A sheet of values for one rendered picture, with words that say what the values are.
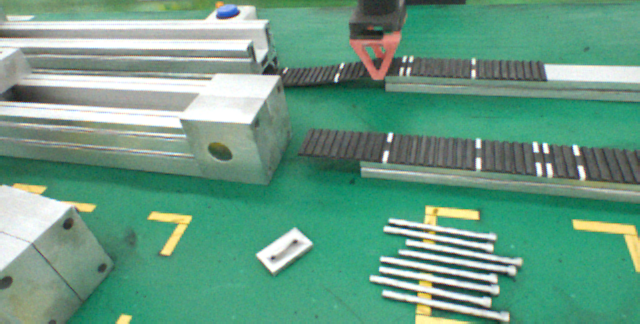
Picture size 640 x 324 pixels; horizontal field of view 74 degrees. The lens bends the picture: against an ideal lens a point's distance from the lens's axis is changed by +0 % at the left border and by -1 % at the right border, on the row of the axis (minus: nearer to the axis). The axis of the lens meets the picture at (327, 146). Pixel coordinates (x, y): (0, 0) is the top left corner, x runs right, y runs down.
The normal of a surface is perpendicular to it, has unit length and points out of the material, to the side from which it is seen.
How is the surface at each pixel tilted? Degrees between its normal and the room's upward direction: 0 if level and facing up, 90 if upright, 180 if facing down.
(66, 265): 90
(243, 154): 90
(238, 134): 90
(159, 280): 0
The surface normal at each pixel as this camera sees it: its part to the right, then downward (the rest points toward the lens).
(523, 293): -0.11, -0.77
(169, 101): -0.25, 0.64
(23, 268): 0.92, 0.16
